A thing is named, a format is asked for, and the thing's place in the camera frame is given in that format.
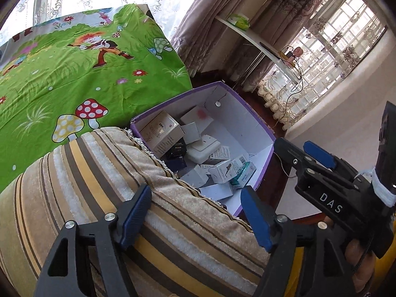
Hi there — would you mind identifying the person's right hand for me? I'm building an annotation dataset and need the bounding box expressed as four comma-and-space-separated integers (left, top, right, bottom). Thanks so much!
343, 238, 378, 297

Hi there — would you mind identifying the plain white box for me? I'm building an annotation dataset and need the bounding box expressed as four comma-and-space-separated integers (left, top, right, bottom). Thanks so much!
181, 164, 209, 189

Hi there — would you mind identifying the striped plush cushion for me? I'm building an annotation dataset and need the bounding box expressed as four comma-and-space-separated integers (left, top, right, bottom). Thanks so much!
0, 127, 273, 297

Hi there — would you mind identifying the white box with blue print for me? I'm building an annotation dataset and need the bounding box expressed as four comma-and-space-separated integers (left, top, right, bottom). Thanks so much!
230, 156, 257, 189

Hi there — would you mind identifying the large beige box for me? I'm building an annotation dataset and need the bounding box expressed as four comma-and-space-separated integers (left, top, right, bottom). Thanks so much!
141, 110, 186, 158

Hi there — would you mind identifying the white box with red figure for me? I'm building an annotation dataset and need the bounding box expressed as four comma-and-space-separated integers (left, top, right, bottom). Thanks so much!
180, 105, 214, 129

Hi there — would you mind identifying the mauve curtain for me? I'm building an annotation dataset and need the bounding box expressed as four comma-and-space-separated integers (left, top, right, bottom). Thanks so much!
172, 0, 313, 78

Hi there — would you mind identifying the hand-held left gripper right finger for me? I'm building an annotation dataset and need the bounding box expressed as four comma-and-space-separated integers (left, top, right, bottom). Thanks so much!
240, 186, 366, 297

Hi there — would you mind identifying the purple cardboard box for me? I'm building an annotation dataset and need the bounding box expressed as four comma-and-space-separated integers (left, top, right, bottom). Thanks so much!
130, 81, 276, 219

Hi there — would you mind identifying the white box with text print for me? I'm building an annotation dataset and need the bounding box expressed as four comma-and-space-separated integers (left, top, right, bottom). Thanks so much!
204, 146, 231, 165

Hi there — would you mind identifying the green cartoon printed bedsheet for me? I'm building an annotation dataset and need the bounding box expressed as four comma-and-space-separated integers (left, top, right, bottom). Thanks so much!
0, 3, 193, 192

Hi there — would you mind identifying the greyish white box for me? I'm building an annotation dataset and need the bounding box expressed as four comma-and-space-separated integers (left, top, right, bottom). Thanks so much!
198, 181, 234, 201

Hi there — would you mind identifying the black charger cable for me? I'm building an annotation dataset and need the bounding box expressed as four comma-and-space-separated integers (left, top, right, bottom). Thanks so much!
278, 46, 307, 126

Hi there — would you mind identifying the dark blue box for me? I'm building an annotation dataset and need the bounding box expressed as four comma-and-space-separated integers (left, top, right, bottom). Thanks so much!
167, 156, 188, 172

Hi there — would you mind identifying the floral sheer curtain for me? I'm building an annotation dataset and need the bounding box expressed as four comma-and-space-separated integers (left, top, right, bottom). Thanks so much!
257, 0, 389, 127

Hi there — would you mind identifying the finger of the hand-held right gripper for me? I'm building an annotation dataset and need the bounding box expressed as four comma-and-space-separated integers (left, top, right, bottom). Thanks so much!
303, 141, 357, 187
274, 137, 314, 177

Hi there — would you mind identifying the green tissue box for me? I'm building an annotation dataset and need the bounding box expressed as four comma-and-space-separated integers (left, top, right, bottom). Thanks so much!
227, 14, 250, 31

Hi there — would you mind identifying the black box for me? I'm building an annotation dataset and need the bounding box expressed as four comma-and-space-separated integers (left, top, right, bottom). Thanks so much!
164, 138, 188, 161

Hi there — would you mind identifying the white cube box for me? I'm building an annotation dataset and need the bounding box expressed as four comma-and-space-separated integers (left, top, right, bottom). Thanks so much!
181, 122, 201, 144

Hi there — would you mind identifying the white box with feather print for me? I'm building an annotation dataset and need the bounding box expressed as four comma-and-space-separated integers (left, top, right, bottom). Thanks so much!
209, 160, 236, 184

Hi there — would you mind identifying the white desk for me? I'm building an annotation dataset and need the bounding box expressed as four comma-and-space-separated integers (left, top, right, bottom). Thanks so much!
215, 15, 305, 84

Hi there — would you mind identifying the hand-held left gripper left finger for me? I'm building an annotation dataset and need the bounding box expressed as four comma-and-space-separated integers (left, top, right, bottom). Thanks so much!
32, 184, 153, 297

